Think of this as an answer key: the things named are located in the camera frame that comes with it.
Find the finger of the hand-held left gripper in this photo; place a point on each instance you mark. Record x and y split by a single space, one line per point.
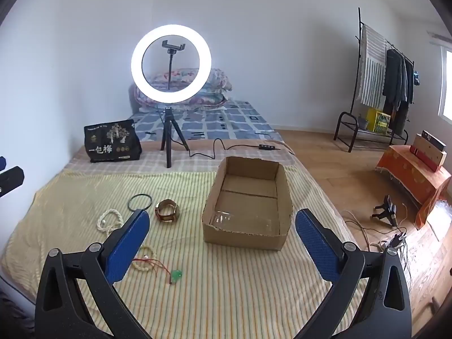
2 164
10 182

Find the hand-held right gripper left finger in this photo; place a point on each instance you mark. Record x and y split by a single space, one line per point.
129 243

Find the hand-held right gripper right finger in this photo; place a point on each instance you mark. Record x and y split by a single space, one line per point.
316 243

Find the cardboard box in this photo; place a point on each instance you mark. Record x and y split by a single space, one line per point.
247 212

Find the small black floor tripod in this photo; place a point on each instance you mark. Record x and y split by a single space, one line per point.
388 210

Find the beige plaid blanket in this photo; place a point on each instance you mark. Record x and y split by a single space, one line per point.
141 164

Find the yellow striped blanket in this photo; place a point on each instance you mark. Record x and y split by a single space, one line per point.
229 289

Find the black printed bag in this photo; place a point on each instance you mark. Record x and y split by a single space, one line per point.
113 141

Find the black clothes rack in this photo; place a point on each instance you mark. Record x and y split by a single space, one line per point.
344 127

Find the yellow crate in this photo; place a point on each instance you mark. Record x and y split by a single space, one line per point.
378 120

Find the long cardboard package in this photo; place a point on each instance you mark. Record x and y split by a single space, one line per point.
429 152

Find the blue checked bed sheet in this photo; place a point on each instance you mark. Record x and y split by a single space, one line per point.
229 120

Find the floral pillows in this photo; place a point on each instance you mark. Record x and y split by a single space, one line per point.
212 88

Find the dark hanging clothes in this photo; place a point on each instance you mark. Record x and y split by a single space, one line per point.
397 81

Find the black phone holder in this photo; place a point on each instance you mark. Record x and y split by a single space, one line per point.
172 60

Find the striped hanging cloth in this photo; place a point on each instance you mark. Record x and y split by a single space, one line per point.
372 63

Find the window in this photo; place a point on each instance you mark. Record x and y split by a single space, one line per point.
446 84

